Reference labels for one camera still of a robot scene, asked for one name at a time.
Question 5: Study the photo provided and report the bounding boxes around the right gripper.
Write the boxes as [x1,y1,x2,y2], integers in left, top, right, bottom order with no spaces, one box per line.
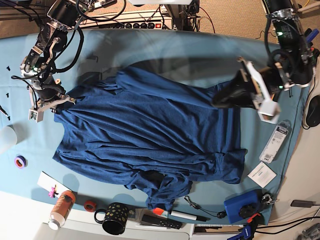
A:
[29,78,76,114]

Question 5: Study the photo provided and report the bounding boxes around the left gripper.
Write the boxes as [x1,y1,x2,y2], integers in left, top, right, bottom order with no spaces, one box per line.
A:
[211,56,290,109]

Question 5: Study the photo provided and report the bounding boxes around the dark blue t-shirt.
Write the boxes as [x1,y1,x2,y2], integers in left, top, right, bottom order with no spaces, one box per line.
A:
[53,66,246,210]

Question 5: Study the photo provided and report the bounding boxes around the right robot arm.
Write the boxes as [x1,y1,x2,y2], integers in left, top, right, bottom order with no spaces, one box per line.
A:
[13,0,88,115]

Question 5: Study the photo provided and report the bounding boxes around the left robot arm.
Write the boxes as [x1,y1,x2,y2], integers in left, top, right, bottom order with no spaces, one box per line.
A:
[211,0,316,111]

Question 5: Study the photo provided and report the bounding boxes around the teal table cloth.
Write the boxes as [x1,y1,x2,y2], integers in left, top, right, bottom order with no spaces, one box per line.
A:
[0,28,316,226]

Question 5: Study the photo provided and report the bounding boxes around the translucent plastic cup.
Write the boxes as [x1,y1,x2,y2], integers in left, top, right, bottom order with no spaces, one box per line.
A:
[0,126,18,154]

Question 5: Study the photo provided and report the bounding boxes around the clear blister pack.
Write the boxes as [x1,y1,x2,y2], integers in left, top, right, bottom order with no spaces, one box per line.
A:
[259,120,291,164]

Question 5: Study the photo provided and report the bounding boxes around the purple tape roll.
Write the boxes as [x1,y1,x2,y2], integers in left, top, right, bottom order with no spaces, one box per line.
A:
[14,155,27,169]

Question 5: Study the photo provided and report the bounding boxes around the white paper strip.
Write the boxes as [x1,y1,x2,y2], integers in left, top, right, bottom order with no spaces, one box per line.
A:
[37,171,70,194]

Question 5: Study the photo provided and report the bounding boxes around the black computer mouse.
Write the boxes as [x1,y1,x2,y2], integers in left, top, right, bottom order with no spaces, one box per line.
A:
[306,95,320,128]

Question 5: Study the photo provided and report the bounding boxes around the white paper card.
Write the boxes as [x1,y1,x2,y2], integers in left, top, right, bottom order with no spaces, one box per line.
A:
[247,161,277,188]

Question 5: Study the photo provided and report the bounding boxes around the pink small clip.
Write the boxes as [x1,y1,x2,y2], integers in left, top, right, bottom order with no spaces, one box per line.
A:
[48,185,60,198]

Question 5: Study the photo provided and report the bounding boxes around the orange black bar clamp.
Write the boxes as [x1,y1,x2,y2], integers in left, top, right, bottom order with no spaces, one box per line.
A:
[312,48,320,62]

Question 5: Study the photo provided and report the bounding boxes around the orange plastic bottle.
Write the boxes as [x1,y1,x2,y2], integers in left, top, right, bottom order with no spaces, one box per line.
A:
[48,190,76,231]

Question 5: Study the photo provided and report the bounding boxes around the blue spring clamp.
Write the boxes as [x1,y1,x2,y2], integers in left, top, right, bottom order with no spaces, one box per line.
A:
[304,28,320,44]

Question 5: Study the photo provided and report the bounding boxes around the red tape roll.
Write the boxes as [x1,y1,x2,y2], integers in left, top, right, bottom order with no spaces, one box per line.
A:
[83,200,97,213]

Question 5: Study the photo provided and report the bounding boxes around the blue box with knob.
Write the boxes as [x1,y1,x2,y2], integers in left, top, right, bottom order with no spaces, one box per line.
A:
[223,190,262,224]

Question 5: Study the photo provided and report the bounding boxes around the black mug yellow dots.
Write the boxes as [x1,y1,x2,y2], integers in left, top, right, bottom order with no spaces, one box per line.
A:
[94,202,129,236]

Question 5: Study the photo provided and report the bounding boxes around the black adapter block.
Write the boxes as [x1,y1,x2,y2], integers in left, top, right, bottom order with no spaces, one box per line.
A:
[290,199,314,208]

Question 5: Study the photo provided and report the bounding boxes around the white black marker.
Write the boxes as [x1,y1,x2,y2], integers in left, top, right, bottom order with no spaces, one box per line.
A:
[168,210,210,222]

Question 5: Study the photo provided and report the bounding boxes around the blue orange bottom clamp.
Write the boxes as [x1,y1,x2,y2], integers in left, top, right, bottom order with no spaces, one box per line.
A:
[227,213,264,240]

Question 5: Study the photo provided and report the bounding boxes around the red cube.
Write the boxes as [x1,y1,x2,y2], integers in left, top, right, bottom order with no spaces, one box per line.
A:
[152,207,165,216]

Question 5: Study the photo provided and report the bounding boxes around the black remote control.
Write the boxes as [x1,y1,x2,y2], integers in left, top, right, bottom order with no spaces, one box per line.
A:
[141,214,183,230]

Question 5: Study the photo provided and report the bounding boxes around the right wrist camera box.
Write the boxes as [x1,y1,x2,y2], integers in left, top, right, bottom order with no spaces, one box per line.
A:
[28,108,44,123]

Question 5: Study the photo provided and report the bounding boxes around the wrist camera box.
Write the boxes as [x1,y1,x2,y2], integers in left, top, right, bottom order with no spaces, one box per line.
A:
[28,108,44,123]
[257,99,281,124]

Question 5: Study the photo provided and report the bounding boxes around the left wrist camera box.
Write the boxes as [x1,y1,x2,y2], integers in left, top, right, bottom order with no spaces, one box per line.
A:
[257,99,281,124]

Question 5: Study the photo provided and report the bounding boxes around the silver key ring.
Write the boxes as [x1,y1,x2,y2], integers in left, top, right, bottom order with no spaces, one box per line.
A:
[261,193,280,206]

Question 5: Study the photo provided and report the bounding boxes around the carabiner with black lanyard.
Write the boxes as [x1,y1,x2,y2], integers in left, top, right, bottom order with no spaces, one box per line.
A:
[183,195,227,219]

